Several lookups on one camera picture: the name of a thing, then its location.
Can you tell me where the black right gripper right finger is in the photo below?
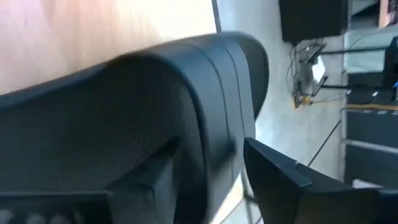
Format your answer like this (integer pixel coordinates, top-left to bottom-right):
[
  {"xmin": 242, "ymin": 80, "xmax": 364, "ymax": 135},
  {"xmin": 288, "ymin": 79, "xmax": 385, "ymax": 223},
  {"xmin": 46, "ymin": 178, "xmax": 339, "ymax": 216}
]
[{"xmin": 243, "ymin": 136, "xmax": 382, "ymax": 224}]

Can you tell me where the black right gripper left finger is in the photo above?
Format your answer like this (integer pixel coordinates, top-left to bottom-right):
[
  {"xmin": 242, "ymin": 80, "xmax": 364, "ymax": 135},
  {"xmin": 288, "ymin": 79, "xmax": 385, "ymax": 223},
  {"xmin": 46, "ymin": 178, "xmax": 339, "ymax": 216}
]
[{"xmin": 105, "ymin": 137, "xmax": 180, "ymax": 224}]

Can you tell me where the black rubber slide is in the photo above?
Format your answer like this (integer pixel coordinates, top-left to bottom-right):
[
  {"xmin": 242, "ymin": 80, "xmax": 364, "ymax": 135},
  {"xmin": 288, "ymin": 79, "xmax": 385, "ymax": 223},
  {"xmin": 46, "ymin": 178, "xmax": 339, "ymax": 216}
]
[{"xmin": 0, "ymin": 30, "xmax": 270, "ymax": 224}]

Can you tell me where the black equipment box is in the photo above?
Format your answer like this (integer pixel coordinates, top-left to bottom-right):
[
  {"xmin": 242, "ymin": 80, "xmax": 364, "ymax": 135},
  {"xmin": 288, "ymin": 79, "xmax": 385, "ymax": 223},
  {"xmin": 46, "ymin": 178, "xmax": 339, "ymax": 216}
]
[{"xmin": 279, "ymin": 0, "xmax": 349, "ymax": 45}]

